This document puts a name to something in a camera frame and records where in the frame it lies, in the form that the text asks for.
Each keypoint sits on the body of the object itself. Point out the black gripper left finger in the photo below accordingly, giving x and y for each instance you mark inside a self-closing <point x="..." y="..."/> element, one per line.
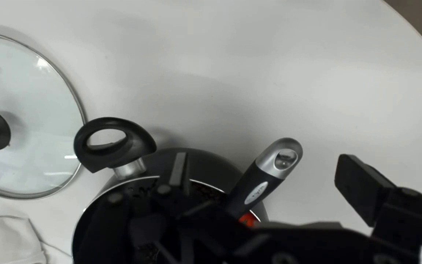
<point x="178" y="169"/>

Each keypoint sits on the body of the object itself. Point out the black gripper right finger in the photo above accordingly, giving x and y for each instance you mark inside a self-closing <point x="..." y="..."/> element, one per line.
<point x="367" y="188"/>

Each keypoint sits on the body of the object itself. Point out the black cooking pot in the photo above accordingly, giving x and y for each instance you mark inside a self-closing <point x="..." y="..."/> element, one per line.
<point x="118" y="147"/>

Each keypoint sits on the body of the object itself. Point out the red tomato piece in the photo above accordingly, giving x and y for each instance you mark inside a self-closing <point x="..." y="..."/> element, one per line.
<point x="248" y="220"/>

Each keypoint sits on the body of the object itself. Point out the glass lid with black knob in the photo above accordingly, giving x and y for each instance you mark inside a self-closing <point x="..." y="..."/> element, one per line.
<point x="30" y="147"/>

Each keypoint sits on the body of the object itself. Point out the white crumpled cloth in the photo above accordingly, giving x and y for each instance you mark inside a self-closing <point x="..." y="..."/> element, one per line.
<point x="7" y="239"/>

